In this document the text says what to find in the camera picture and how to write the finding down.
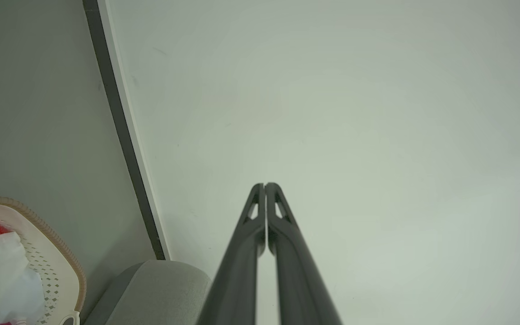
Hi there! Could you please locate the dark grey wall baseboard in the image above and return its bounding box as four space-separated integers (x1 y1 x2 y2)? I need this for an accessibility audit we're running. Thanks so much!
82 0 167 261

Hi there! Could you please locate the white cloth with red stripes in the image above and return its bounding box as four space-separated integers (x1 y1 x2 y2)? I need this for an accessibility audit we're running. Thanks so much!
0 232 46 325

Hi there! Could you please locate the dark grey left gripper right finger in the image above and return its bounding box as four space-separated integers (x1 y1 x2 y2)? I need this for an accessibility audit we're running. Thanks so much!
265 182 343 325

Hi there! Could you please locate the cream perforated laundry basket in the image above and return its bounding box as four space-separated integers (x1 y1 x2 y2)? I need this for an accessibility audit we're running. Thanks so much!
0 196 87 325

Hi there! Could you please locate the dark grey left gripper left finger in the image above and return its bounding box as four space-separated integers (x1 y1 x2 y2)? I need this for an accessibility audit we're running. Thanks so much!
197 183 266 325

